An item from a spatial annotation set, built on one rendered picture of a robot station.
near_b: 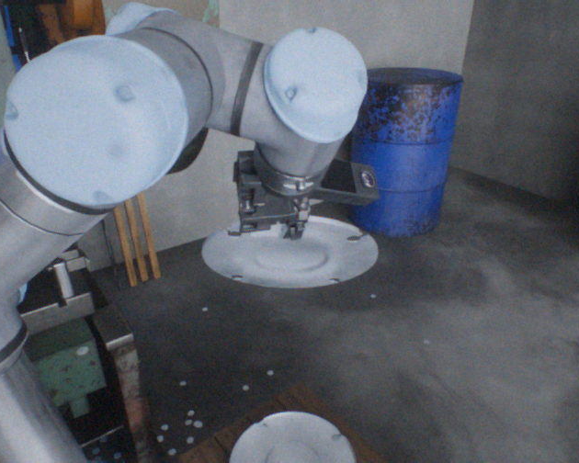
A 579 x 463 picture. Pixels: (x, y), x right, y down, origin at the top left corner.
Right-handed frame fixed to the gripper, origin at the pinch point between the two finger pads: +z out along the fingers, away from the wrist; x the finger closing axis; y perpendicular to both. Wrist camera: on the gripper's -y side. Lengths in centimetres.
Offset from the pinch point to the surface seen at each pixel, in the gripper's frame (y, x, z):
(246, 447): 6, 36, 59
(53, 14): 43, -75, 43
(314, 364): -27, 19, 127
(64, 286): 43, -6, 48
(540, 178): -225, -82, 211
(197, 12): 8.8, -35.0, -1.7
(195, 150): 11.2, -25.2, 24.6
